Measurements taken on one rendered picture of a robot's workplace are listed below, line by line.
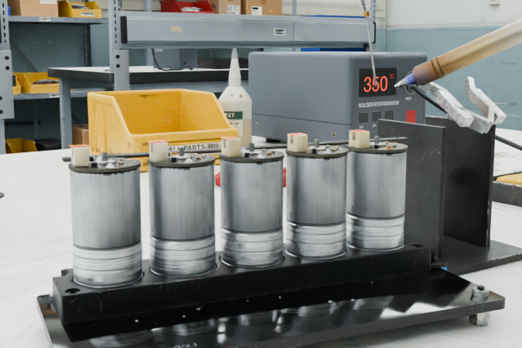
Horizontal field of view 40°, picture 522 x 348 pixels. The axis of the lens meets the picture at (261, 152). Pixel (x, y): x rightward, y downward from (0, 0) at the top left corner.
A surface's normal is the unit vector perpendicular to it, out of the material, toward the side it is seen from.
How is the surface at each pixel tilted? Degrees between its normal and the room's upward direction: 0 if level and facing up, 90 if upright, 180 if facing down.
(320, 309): 0
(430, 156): 90
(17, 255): 0
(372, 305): 0
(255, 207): 90
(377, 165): 90
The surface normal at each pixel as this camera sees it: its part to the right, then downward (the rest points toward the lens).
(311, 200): -0.25, 0.14
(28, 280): 0.00, -0.99
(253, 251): 0.10, 0.15
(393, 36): -0.81, 0.08
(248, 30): 0.58, 0.12
